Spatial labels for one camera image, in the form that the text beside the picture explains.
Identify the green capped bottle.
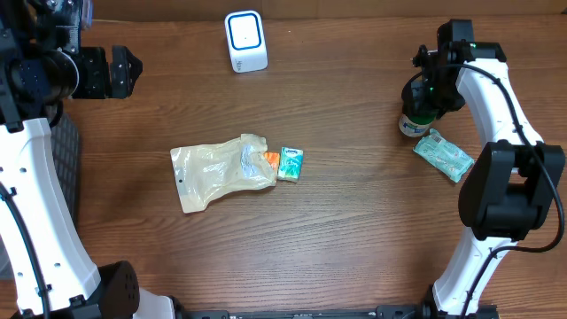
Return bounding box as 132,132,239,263
398,113,436,137

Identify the teal wet wipes pack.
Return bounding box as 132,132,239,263
414,128,474,183

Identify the beige plastic pouch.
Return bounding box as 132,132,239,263
170,134,276,214

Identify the teal tissue pack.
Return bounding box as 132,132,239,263
277,147,304,183

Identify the orange tissue pack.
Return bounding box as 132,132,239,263
263,152,280,173

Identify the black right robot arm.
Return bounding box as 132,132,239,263
377,19,566,318

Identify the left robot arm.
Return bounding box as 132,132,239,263
1,0,183,318

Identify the white barcode scanner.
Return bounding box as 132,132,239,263
224,10,268,74

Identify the cardboard backdrop panel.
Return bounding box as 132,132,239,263
93,0,566,22

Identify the grey plastic mesh basket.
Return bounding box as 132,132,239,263
51,113,82,226

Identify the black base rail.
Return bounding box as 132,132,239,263
176,303,500,319

